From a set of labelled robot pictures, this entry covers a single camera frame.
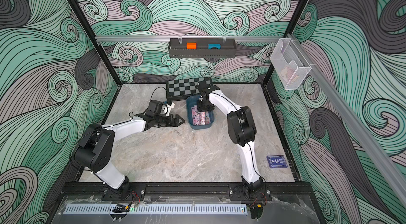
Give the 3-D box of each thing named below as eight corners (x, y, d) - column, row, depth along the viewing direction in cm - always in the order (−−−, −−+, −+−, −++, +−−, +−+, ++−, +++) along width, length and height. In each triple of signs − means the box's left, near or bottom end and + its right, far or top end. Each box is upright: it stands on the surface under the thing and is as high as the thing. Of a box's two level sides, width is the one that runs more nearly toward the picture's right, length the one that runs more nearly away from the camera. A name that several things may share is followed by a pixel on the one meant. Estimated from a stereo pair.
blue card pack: (269, 168, 82) (271, 166, 81) (266, 156, 86) (268, 155, 85) (286, 168, 82) (288, 166, 81) (282, 156, 86) (284, 155, 85)
